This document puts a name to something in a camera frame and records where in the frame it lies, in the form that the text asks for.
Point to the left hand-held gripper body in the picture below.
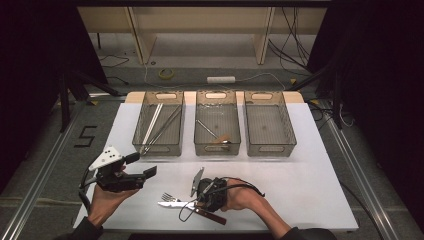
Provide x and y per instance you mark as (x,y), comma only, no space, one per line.
(116,181)

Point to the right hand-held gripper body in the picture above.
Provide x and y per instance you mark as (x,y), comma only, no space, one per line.
(215,191)

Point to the smoky clear plastic bin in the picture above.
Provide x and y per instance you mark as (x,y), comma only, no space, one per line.
(170,133)
(268,126)
(216,113)

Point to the person's right hand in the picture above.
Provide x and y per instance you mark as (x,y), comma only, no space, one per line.
(241,198)

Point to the person's left hand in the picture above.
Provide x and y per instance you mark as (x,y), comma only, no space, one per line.
(105,206)

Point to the black metal stand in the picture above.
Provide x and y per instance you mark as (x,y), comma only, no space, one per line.
(337,100)
(65,100)

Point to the yellow tape roll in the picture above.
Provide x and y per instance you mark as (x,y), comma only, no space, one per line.
(166,74)

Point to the white power strip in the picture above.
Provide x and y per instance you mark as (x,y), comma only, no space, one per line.
(220,79)

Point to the beige wooden desk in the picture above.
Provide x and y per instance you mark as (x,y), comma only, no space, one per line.
(200,18)

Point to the short aluminium rail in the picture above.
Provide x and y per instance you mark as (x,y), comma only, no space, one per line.
(106,96)

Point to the long aluminium floor rail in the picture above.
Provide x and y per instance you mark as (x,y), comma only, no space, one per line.
(360,173)
(43,173)

